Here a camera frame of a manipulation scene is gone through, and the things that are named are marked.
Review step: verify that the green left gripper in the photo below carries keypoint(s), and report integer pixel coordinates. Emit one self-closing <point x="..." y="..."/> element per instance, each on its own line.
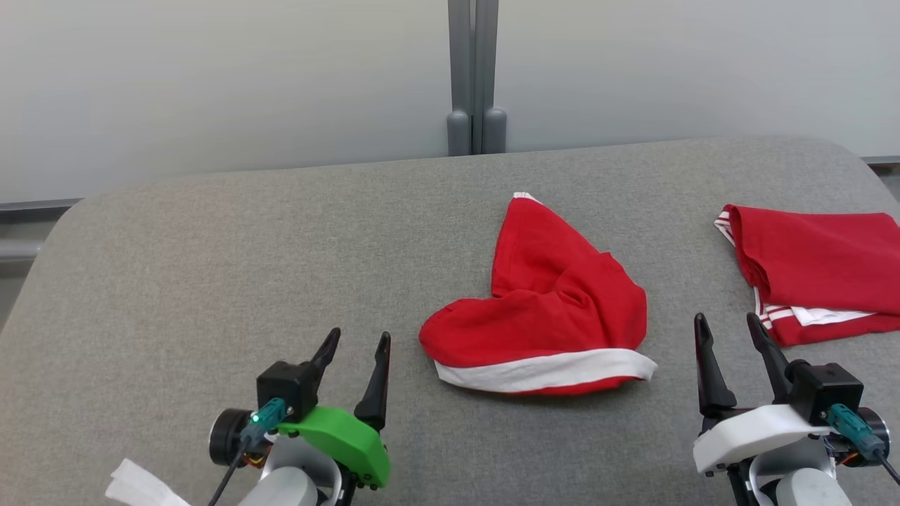
<point x="344" y="439"/>

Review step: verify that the red shorts white band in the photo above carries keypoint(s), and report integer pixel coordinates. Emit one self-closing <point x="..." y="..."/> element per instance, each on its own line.
<point x="548" y="309"/>

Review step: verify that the grey wall baseboard rail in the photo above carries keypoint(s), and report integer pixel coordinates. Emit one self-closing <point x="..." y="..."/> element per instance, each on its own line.
<point x="28" y="218"/>
<point x="882" y="161"/>

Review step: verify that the red basketball jersey black lettering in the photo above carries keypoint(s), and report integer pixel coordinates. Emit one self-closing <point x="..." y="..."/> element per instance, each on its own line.
<point x="823" y="260"/>

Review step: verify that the grey partition post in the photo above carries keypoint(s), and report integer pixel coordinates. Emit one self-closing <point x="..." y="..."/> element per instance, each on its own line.
<point x="477" y="70"/>

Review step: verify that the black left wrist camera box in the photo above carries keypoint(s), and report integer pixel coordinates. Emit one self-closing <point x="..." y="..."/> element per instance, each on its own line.
<point x="285" y="386"/>

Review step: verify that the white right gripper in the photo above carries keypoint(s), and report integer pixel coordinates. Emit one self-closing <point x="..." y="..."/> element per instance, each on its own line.
<point x="752" y="432"/>

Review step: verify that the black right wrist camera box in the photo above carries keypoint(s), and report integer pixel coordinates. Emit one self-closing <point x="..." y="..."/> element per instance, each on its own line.
<point x="826" y="386"/>

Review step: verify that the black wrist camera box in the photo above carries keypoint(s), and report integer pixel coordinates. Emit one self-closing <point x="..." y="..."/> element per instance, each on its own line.
<point x="285" y="386"/>
<point x="826" y="386"/>

